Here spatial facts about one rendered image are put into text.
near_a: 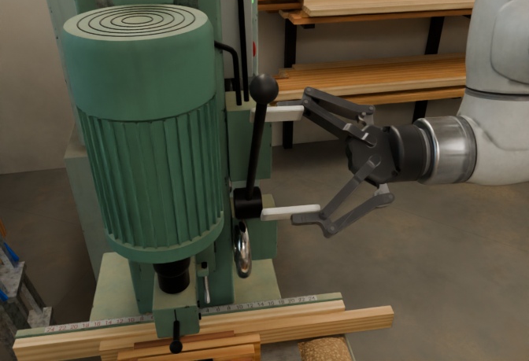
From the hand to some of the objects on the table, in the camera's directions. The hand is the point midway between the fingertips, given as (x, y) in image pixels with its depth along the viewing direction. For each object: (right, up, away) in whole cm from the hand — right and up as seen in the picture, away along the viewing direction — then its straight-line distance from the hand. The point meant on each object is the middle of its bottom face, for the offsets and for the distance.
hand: (264, 162), depth 59 cm
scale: (-15, -28, +28) cm, 42 cm away
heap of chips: (+12, -37, +23) cm, 45 cm away
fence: (-15, -33, +31) cm, 47 cm away
